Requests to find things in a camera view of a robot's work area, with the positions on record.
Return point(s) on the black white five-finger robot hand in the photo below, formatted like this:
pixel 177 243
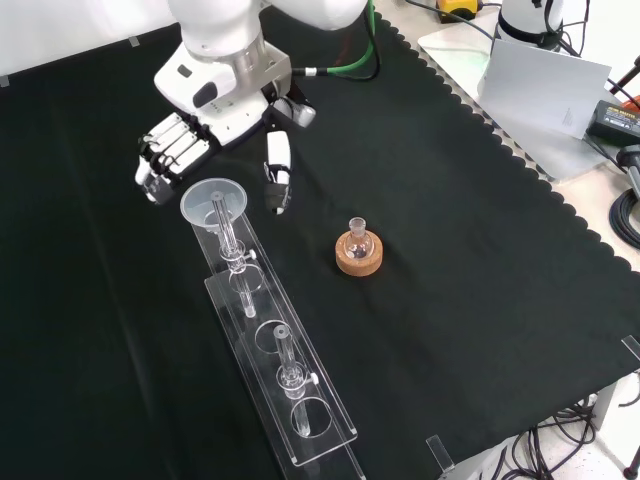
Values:
pixel 225 105

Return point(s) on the translucent plastic funnel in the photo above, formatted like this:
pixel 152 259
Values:
pixel 195 202

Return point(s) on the clear acrylic funnel stand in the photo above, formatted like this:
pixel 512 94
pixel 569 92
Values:
pixel 290 360

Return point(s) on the small round-bottom glass flask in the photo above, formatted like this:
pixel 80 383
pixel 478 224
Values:
pixel 358 245

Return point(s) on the yellow stop button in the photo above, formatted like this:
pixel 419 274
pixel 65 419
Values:
pixel 455 9

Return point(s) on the black bench cloth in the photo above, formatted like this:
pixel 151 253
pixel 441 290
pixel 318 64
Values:
pixel 450 225

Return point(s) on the pale board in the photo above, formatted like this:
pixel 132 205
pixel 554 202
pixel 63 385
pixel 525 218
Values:
pixel 545 85

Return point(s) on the black power adapter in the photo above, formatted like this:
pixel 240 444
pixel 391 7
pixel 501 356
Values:
pixel 615 120

